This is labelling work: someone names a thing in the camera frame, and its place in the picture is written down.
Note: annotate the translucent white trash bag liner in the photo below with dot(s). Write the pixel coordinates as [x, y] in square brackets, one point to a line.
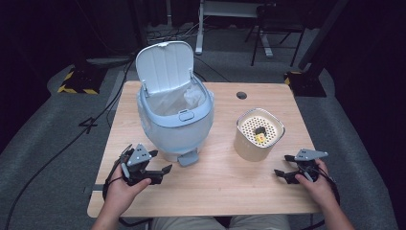
[172, 101]

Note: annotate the beige container with perforated strainer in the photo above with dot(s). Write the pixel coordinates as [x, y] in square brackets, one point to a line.
[247, 147]

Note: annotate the person's right hand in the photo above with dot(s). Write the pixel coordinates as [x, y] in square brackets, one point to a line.
[319, 190]

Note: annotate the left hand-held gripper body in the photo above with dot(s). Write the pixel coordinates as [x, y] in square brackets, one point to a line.
[139, 156]

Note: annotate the white desk frame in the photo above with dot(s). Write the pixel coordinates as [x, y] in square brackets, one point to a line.
[199, 32]

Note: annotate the black chair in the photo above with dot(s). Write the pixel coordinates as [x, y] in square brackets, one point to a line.
[274, 22]

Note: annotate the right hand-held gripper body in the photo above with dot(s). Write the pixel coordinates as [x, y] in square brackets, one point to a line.
[309, 155]

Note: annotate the dark slanted stand pole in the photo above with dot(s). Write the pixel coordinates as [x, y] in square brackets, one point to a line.
[322, 32]

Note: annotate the yellow black striped stand base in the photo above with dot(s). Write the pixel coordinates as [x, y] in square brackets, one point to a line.
[306, 84]
[81, 81]

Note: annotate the grey table edge clamp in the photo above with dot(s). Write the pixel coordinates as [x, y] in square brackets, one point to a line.
[94, 188]

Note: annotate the person's left hand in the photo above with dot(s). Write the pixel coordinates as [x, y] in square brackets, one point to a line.
[119, 198]

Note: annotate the dark tea bag yellow tag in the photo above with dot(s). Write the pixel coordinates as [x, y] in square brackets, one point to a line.
[260, 134]

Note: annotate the light blue pedal trash can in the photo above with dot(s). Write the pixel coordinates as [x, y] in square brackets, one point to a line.
[177, 137]

